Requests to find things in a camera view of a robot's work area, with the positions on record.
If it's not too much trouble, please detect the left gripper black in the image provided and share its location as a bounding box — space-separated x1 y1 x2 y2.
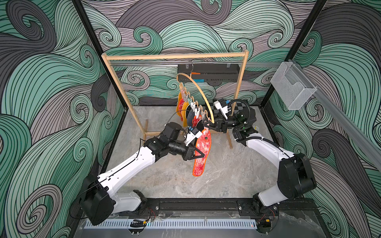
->
167 142 203 163

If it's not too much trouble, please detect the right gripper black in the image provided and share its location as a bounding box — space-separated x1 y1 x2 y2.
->
204 112 245 133

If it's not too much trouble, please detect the curved wooden clip hanger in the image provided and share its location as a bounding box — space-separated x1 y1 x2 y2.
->
176 73 215 124

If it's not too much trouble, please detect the red patterned insole front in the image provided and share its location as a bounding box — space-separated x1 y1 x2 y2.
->
192 129 211 177

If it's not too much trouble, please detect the red patterned insole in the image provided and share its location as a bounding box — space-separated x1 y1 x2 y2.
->
192 116 201 128
192 129 211 177

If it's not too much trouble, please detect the black insole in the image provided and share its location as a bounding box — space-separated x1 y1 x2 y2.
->
186 106 194 127

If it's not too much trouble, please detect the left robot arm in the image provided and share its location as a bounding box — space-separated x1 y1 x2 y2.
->
78 122 204 225

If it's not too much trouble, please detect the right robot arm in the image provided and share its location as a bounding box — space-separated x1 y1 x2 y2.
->
204 99 317 214

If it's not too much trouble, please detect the orange yellow insole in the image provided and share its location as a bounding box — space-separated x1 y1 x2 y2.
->
176 91 186 121

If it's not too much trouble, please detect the black white chessboard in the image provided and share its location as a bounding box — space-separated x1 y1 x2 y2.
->
208 99 250 117

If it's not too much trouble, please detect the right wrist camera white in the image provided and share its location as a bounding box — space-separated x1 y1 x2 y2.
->
213 99 231 120

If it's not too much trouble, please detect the black wall tool shelf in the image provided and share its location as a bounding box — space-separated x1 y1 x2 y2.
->
177 63 241 85

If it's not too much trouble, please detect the white slotted cable duct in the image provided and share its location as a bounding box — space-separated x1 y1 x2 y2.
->
84 218 257 230

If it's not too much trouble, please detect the clear plastic wall bin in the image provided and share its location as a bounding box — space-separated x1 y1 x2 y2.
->
270 61 317 111

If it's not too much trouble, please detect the wooden clothes rack frame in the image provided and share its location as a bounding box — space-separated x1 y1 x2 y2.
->
101 50 250 149

